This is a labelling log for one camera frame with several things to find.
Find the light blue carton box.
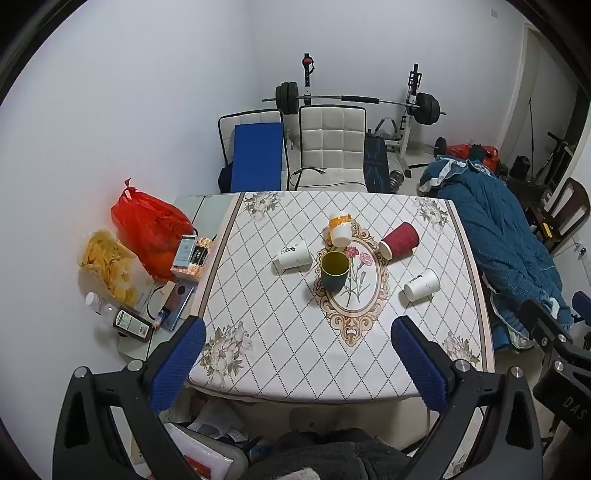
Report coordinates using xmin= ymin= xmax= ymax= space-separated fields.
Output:
xmin=171 ymin=234 xmax=198 ymax=273

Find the blue quilted jacket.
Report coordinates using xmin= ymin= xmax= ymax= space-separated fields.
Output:
xmin=418 ymin=156 xmax=573 ymax=340

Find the white padded chair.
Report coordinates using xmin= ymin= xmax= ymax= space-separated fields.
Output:
xmin=218 ymin=110 xmax=284 ymax=192
xmin=295 ymin=105 xmax=369 ymax=192

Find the dark bottle with green label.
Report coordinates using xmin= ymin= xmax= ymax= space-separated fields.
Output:
xmin=113 ymin=308 xmax=153 ymax=343

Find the dark green cup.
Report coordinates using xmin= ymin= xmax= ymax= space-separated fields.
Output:
xmin=321 ymin=251 xmax=351 ymax=293

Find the orange and white paper cup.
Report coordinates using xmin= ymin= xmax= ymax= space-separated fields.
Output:
xmin=328 ymin=213 xmax=354 ymax=248

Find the dark blue bench pad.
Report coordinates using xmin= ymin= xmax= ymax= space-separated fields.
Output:
xmin=364 ymin=134 xmax=391 ymax=192

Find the white weight bench rack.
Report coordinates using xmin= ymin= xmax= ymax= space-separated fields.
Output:
xmin=300 ymin=53 xmax=423 ymax=172

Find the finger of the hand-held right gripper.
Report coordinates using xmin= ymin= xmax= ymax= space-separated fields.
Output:
xmin=571 ymin=291 xmax=591 ymax=352
xmin=519 ymin=299 xmax=574 ymax=357

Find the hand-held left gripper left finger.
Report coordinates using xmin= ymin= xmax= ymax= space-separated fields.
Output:
xmin=53 ymin=318 xmax=207 ymax=480

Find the black cable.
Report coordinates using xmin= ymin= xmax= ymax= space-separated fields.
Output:
xmin=288 ymin=166 xmax=329 ymax=190

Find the floral diamond-pattern tablecloth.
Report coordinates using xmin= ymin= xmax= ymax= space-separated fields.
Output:
xmin=187 ymin=191 xmax=497 ymax=402

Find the printed paper sheet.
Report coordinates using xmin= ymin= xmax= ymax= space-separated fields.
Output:
xmin=188 ymin=401 xmax=246 ymax=445

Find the black and orange snack pack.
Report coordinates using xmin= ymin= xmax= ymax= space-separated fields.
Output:
xmin=187 ymin=237 xmax=214 ymax=282

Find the red ribbed paper cup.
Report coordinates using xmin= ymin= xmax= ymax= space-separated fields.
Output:
xmin=379 ymin=222 xmax=420 ymax=260

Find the white plastic envelope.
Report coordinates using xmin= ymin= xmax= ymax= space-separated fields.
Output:
xmin=164 ymin=422 xmax=250 ymax=480

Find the blue board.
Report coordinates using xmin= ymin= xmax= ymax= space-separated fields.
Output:
xmin=230 ymin=122 xmax=283 ymax=192

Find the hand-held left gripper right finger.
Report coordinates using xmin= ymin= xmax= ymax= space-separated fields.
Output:
xmin=390 ymin=316 xmax=546 ymax=480

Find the person's dark fleece clothing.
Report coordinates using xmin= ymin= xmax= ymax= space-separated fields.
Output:
xmin=244 ymin=428 xmax=413 ymax=480

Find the dark wooden chair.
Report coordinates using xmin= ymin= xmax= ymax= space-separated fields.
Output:
xmin=531 ymin=178 xmax=591 ymax=253

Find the white door frame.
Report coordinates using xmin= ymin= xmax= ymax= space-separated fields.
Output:
xmin=500 ymin=22 xmax=542 ymax=172

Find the clear bag of yellow chips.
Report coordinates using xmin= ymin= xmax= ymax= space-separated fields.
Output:
xmin=79 ymin=228 xmax=155 ymax=311

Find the red plastic bag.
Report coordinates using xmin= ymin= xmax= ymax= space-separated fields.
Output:
xmin=111 ymin=179 xmax=195 ymax=281

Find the barbell with black plates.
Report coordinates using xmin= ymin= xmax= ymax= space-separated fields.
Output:
xmin=262 ymin=82 xmax=447 ymax=127

